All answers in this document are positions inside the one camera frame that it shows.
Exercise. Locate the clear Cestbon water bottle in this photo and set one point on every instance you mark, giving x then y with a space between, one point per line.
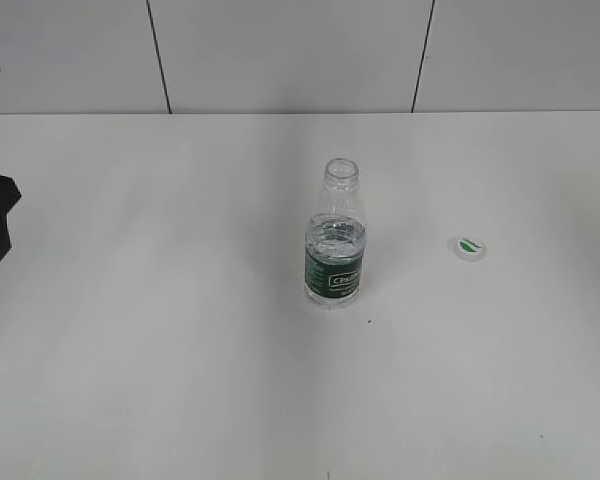
335 237

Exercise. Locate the white green bottle cap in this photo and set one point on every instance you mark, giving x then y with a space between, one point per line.
468 248

